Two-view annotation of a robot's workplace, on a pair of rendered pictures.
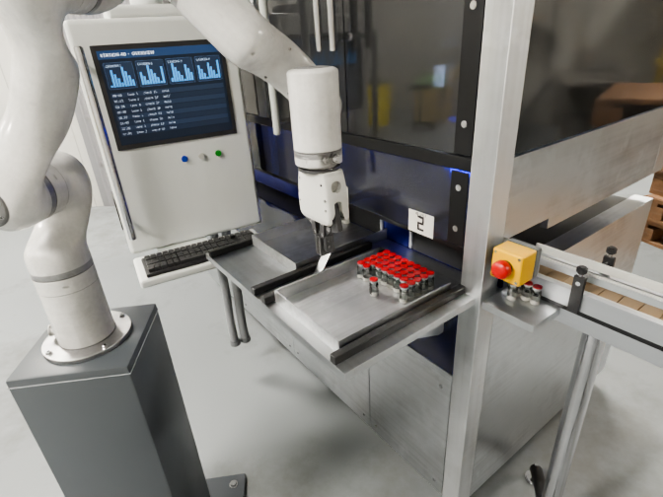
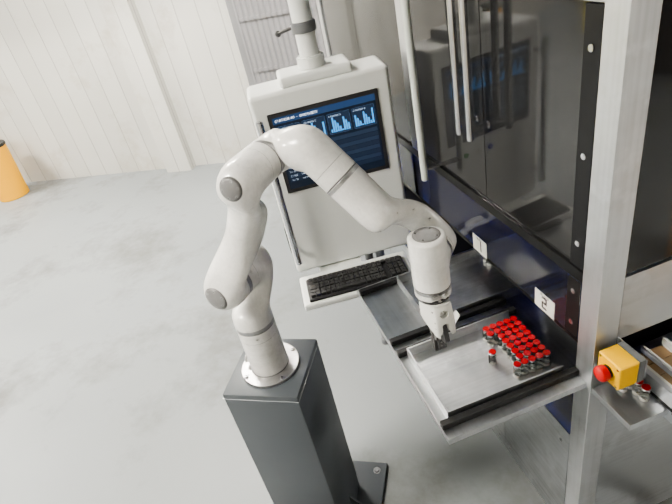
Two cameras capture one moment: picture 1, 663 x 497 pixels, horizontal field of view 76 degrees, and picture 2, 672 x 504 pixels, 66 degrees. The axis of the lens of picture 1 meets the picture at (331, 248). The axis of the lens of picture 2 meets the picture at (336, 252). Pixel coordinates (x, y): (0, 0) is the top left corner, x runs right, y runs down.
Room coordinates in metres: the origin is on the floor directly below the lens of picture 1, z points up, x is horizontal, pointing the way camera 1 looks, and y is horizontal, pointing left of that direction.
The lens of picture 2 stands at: (-0.17, -0.20, 2.03)
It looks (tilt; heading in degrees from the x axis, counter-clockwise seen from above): 33 degrees down; 25
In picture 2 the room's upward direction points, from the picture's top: 13 degrees counter-clockwise
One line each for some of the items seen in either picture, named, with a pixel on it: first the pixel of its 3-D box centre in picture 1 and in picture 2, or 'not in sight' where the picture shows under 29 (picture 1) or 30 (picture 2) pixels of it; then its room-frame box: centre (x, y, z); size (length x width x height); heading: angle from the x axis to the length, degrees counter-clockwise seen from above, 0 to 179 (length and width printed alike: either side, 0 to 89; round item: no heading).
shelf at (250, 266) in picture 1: (334, 271); (464, 326); (1.05, 0.00, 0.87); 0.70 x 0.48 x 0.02; 35
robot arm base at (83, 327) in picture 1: (76, 304); (263, 344); (0.83, 0.58, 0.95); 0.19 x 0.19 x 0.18
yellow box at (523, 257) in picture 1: (514, 261); (620, 365); (0.82, -0.40, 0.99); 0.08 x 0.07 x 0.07; 125
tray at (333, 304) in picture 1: (361, 292); (480, 360); (0.89, -0.07, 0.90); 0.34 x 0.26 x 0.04; 125
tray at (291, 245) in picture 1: (319, 237); (457, 283); (1.23, 0.04, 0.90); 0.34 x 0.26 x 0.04; 125
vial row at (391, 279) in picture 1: (388, 277); (508, 348); (0.94, -0.14, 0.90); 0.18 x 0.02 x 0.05; 35
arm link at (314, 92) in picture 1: (315, 107); (429, 257); (0.75, 0.01, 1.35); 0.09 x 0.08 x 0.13; 172
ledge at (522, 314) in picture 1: (524, 305); (633, 398); (0.83, -0.44, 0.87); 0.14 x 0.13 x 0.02; 125
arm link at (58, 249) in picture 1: (54, 211); (249, 285); (0.86, 0.58, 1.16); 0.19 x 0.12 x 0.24; 172
